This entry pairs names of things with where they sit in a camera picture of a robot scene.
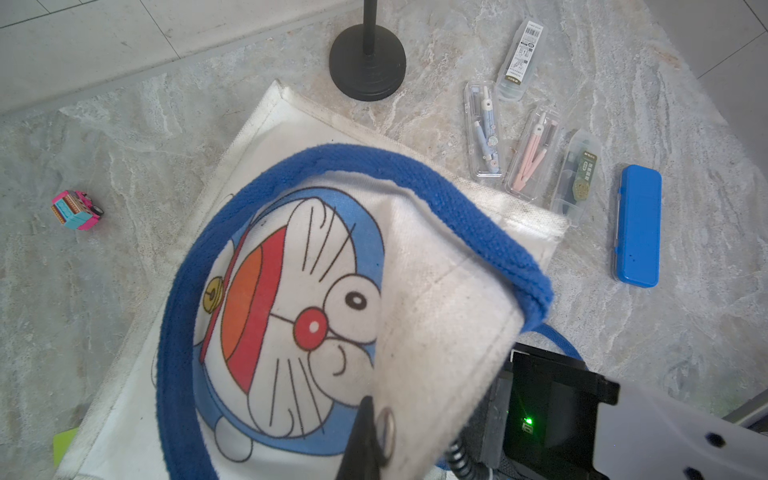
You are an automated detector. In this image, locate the small pink toy car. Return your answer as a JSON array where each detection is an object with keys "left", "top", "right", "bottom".
[{"left": 51, "top": 190, "right": 104, "bottom": 231}]

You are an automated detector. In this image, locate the green compass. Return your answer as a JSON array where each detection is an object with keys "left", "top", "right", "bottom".
[{"left": 550, "top": 129, "right": 603, "bottom": 227}]

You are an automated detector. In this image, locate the black stand with pink ball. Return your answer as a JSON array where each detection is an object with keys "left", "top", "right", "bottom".
[{"left": 329, "top": 0, "right": 407, "bottom": 102}]

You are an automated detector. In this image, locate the small green object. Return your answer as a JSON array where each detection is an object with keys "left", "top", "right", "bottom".
[{"left": 52, "top": 427, "right": 79, "bottom": 469}]

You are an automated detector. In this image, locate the white canvas Doraemon bag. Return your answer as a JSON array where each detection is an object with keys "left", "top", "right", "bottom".
[{"left": 56, "top": 82, "right": 569, "bottom": 479}]

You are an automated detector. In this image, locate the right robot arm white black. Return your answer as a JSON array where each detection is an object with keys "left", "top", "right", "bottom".
[{"left": 439, "top": 344, "right": 767, "bottom": 479}]

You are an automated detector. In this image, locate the blue compass set box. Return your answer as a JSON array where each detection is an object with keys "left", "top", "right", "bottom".
[{"left": 614, "top": 165, "right": 662, "bottom": 288}]

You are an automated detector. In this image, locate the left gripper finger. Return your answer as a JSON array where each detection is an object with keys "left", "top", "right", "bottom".
[{"left": 335, "top": 396, "right": 384, "bottom": 480}]

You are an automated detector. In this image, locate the pink compass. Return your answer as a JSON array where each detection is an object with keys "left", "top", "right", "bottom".
[{"left": 503, "top": 106, "right": 562, "bottom": 202}]

